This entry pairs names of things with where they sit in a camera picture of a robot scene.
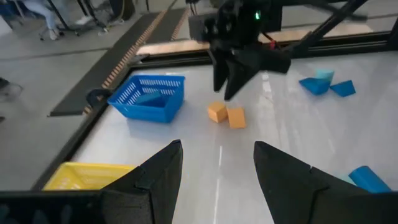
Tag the yellow plastic basket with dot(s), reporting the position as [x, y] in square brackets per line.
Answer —
[77, 174]

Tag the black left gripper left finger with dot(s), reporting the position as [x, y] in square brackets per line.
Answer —
[155, 189]

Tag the blue cylinder block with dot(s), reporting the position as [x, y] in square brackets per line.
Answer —
[368, 180]

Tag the blue plastic basket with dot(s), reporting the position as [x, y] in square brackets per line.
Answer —
[146, 113]

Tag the teal cylinder block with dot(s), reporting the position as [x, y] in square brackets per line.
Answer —
[325, 74]

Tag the large blue block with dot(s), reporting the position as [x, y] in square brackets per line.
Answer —
[314, 86]

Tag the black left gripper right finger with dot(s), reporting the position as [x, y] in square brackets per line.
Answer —
[292, 193]

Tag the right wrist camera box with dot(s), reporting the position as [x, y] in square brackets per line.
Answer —
[200, 28]

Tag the pale teal block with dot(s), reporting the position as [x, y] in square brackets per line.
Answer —
[345, 179]

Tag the black clamp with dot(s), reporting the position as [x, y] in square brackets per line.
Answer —
[96, 97]

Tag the orange cube block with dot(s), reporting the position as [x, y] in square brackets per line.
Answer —
[237, 119]
[217, 112]

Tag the black hazard-striped floor mat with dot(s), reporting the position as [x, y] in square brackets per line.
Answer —
[102, 71]

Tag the person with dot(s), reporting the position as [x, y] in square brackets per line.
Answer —
[46, 15]

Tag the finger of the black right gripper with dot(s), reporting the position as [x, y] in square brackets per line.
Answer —
[239, 73]
[220, 71]

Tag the flat blue block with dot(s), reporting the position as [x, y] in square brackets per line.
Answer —
[149, 99]

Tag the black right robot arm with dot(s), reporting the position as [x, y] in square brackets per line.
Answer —
[267, 9]

